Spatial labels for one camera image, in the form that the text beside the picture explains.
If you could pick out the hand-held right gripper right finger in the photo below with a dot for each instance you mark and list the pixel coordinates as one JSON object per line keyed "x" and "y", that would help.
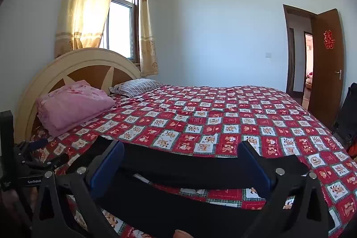
{"x": 256, "y": 168}

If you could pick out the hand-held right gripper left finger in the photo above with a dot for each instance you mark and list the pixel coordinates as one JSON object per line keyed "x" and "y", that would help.
{"x": 109, "y": 168}

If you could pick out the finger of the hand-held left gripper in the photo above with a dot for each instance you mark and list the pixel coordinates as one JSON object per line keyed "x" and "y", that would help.
{"x": 57, "y": 161}
{"x": 39, "y": 143}

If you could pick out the black pants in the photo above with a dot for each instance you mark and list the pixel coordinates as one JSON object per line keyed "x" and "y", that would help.
{"x": 181, "y": 168}

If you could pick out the person's right hand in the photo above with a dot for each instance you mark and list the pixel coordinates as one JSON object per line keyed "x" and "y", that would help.
{"x": 184, "y": 234}

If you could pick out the pink folded blanket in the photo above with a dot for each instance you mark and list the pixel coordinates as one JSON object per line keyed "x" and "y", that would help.
{"x": 72, "y": 107}

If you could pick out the red printed bed blanket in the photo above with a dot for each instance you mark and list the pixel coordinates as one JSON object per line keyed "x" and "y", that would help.
{"x": 223, "y": 115}

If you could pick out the striped pillow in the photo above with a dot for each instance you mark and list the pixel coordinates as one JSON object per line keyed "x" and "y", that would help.
{"x": 139, "y": 86}

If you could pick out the cream wooden headboard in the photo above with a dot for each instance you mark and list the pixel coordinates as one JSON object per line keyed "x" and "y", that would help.
{"x": 83, "y": 59}

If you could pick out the black suitcase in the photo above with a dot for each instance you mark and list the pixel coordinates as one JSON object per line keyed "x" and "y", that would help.
{"x": 348, "y": 115}

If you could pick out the brown wooden door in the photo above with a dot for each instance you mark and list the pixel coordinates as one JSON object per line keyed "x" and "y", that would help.
{"x": 326, "y": 73}

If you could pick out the narrow yellow curtain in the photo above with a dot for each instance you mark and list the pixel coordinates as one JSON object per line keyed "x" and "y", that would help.
{"x": 146, "y": 31}

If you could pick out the wide yellow curtain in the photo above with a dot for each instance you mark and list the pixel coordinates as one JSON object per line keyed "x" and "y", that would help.
{"x": 83, "y": 3}

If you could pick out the red paper door decoration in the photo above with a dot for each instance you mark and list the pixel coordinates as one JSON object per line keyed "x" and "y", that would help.
{"x": 328, "y": 40}

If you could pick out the window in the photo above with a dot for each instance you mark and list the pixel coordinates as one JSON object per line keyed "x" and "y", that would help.
{"x": 120, "y": 17}

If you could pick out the dark wooden door frame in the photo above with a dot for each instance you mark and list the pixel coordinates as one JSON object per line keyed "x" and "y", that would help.
{"x": 285, "y": 59}

